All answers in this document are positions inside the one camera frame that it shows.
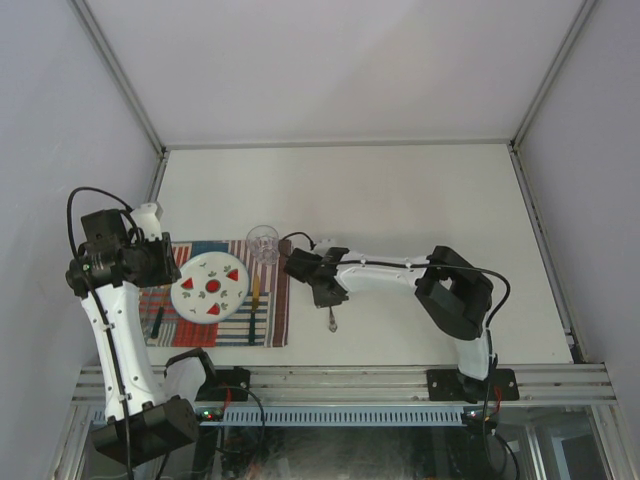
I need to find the pink handled spoon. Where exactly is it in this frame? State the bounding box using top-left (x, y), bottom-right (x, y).
top-left (329, 307), bottom-right (338, 333)

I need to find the gold fork green handle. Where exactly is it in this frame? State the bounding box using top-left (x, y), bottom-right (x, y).
top-left (150, 286), bottom-right (171, 340)

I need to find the clear drinking glass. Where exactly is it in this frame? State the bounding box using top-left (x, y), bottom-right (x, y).
top-left (246, 225), bottom-right (279, 266)

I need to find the gold knife green handle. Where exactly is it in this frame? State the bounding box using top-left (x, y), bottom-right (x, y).
top-left (248, 274), bottom-right (260, 346)

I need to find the striped patchwork placemat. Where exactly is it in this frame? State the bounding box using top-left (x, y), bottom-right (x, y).
top-left (140, 240), bottom-right (289, 348)

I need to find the white watermelon pattern plate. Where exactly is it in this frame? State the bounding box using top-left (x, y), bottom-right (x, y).
top-left (170, 252), bottom-right (250, 324)

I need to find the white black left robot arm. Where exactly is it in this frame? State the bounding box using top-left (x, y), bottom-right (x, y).
top-left (66, 203), bottom-right (219, 469)

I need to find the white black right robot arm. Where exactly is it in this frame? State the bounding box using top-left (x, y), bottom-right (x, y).
top-left (284, 246), bottom-right (496, 399)

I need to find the black left camera cable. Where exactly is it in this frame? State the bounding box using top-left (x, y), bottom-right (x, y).
top-left (66, 187), bottom-right (171, 480)

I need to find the black camera cable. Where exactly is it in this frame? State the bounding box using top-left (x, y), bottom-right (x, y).
top-left (66, 187), bottom-right (171, 480)
top-left (281, 230), bottom-right (512, 416)

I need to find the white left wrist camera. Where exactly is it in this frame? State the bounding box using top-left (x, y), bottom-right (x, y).
top-left (131, 202), bottom-right (163, 241)

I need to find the aluminium front rail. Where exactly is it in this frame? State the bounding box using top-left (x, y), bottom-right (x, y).
top-left (71, 363), bottom-right (619, 404)

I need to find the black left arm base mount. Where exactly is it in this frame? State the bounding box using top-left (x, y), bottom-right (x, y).
top-left (196, 367), bottom-right (251, 402)

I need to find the grey slotted cable duct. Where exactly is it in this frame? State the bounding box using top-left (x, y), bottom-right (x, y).
top-left (196, 404), bottom-right (465, 427)

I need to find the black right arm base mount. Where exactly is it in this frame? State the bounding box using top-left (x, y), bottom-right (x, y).
top-left (426, 368), bottom-right (520, 404)

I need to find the black right camera cable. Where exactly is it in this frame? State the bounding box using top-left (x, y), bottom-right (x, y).
top-left (281, 230), bottom-right (512, 416)

